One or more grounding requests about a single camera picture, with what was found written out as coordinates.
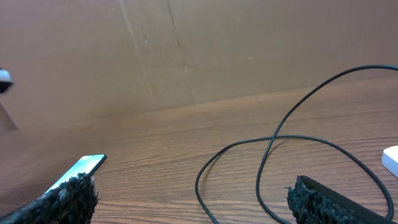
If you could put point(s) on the blue Samsung smartphone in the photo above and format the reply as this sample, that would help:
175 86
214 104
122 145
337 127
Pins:
87 164

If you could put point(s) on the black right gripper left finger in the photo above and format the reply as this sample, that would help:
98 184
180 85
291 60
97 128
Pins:
72 202

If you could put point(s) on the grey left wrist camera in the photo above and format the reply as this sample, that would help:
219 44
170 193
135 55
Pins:
5 80

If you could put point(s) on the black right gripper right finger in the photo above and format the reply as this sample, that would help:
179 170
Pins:
313 203

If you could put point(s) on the white power strip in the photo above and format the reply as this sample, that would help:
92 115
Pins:
389 160

